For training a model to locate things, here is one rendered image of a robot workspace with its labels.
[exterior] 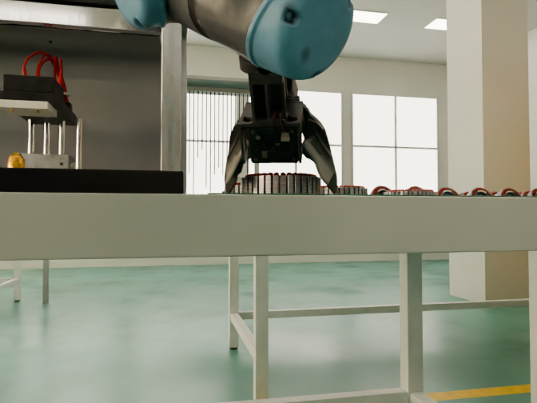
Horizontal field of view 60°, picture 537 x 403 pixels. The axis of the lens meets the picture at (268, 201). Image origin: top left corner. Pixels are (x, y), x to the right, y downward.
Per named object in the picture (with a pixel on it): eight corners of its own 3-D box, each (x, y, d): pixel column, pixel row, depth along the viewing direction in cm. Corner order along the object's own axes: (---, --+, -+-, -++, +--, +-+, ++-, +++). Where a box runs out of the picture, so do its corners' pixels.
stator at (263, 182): (319, 200, 59) (319, 170, 59) (232, 200, 60) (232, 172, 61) (322, 202, 70) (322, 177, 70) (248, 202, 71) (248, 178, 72)
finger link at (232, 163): (202, 201, 61) (236, 150, 56) (212, 177, 66) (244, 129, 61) (223, 212, 62) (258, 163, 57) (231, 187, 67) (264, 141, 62)
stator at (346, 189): (297, 205, 90) (297, 186, 90) (330, 206, 98) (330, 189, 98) (347, 205, 83) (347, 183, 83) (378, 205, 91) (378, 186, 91)
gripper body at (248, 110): (240, 169, 56) (228, 70, 49) (251, 135, 63) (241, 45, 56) (304, 168, 55) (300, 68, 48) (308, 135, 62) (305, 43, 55)
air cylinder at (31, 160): (68, 189, 70) (69, 153, 71) (13, 189, 69) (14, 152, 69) (74, 191, 75) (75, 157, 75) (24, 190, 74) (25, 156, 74)
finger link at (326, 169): (333, 213, 60) (289, 163, 57) (333, 188, 65) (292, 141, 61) (354, 201, 59) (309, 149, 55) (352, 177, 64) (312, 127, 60)
